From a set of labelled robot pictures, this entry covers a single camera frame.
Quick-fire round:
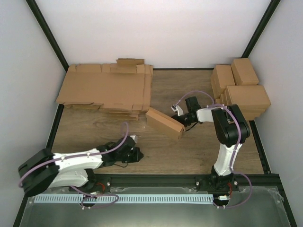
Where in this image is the folded cardboard box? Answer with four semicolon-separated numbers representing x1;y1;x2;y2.
241;109;266;121
211;65;235;99
231;58;259;86
224;85;271;110

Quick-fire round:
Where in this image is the light blue slotted cable duct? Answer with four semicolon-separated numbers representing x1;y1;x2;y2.
34;194;214;204

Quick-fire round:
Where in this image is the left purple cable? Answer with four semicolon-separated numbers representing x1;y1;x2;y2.
18;122;130;210

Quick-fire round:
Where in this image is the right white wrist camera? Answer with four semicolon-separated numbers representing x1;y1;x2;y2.
171;105;184;116

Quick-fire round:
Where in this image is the folded cardboard box back left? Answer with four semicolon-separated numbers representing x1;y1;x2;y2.
211;65;235;99

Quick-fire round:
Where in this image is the folded cardboard box front bottom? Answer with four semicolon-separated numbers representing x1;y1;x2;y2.
241;109;266;121

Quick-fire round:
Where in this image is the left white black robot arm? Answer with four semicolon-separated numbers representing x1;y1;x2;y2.
18;135;144;197

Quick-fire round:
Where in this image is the stack of flat cardboard sheets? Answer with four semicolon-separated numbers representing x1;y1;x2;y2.
56;58;153;120

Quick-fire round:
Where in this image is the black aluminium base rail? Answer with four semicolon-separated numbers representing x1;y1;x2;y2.
96;174;214;192

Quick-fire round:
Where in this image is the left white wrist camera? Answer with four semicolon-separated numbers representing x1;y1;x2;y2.
130;135;138;143

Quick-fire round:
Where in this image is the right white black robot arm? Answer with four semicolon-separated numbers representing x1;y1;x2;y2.
171;96;250;191

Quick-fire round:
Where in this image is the brown cardboard paper box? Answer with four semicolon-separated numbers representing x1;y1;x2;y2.
145;108;185;141

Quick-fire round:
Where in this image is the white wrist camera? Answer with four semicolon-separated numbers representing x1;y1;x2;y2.
130;135;138;143
171;105;184;116

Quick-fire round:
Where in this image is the folded cardboard box front top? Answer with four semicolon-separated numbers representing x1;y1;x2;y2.
224;85;271;110

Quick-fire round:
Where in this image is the folded cardboard box back right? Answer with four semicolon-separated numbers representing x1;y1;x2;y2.
231;58;259;86

